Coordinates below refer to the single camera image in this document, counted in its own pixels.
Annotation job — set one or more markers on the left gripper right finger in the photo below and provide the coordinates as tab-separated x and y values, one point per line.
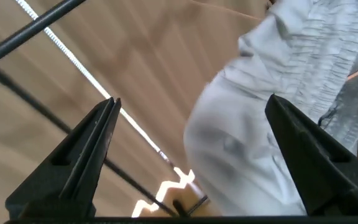
322	180

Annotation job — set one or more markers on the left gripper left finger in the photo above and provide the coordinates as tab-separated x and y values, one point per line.
36	193

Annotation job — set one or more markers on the pale grey shorts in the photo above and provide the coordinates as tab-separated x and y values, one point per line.
244	140

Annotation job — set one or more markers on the black clothes rack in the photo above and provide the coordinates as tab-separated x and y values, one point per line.
26	32

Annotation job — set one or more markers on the beige curtain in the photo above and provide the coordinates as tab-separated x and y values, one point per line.
151	62

